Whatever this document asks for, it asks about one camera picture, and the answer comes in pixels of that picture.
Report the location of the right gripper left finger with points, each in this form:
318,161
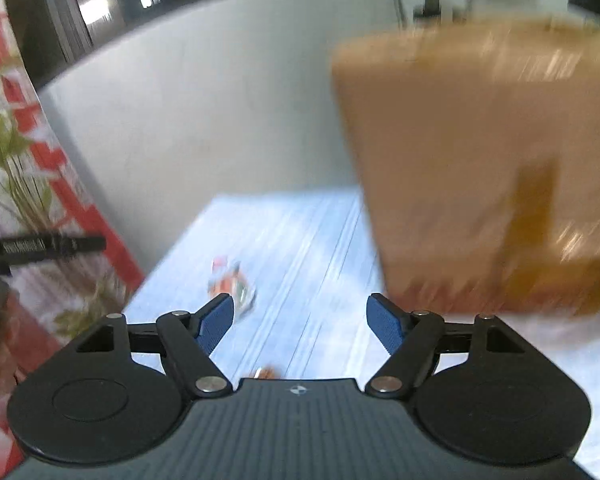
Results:
188,339

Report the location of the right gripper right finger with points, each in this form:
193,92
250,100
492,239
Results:
410,338

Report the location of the red plant print curtain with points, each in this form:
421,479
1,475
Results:
40,191

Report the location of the peach jelly cup packet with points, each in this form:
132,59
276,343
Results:
227,278

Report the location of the clear brown cookie packet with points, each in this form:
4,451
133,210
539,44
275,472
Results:
265,373

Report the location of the blue plaid tablecloth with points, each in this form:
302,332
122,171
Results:
312,264

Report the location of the brown cardboard box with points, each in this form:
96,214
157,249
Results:
477,146

